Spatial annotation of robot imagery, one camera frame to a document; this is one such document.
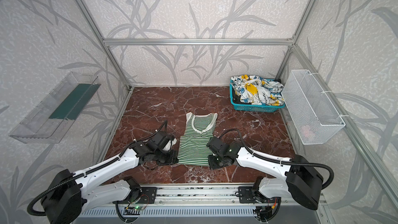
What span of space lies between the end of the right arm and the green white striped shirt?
0.02 m

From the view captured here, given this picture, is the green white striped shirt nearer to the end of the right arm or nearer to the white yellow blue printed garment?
the end of the right arm

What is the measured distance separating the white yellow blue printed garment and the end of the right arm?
17.3 inches

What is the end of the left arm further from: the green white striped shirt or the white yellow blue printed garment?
the white yellow blue printed garment

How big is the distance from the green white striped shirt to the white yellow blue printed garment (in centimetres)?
23

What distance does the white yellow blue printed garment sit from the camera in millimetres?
989

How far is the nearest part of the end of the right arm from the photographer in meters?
0.58

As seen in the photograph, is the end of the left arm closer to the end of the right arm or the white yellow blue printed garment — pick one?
the end of the right arm

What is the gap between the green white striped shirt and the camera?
823 millimetres
